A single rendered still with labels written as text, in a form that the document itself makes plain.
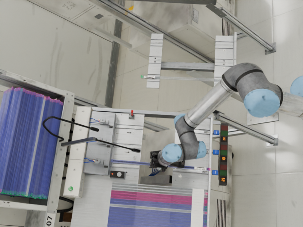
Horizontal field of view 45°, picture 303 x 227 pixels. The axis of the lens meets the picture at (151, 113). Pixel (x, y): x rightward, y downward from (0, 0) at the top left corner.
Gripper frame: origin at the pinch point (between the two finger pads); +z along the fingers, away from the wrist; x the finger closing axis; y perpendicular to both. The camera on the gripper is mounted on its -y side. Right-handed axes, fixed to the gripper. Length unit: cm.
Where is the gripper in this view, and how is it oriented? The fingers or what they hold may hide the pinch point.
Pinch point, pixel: (160, 165)
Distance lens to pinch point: 186.3
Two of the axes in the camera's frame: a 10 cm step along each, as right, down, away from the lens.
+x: -0.8, 9.5, -3.0
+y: -9.8, -1.4, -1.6
